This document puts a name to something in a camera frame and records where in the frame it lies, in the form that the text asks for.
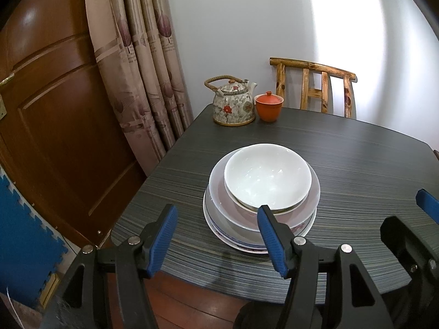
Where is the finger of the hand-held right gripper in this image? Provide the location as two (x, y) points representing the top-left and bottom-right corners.
(380, 215), (439, 282)
(416, 188), (439, 225)

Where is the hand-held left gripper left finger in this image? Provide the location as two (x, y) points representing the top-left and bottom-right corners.
(39, 204), (179, 329)

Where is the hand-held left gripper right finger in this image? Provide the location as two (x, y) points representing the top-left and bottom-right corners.
(257, 205), (395, 329)

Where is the large white floral plate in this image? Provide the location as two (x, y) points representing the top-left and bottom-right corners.
(203, 178), (317, 255)

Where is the medium white pink-flower plate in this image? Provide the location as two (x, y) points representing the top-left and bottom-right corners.
(205, 185), (315, 249)

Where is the small grey-patterned white bowl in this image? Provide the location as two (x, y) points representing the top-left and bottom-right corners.
(224, 143), (313, 213)

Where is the large white bowl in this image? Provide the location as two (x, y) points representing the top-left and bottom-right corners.
(209, 147), (321, 232)

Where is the orange lidded cup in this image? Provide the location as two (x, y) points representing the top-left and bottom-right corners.
(254, 91), (285, 123)

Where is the floral ceramic teapot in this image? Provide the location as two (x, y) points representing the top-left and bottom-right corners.
(205, 75), (258, 126)

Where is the blue foam mat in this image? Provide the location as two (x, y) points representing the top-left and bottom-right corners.
(0, 171), (64, 309)

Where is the brown wooden door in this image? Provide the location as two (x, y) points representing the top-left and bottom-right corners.
(0, 2), (148, 247)

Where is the beige patterned curtain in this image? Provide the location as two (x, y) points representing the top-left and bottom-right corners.
(84, 0), (194, 163)

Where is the wooden chair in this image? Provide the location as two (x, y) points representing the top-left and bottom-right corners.
(269, 57), (357, 119)

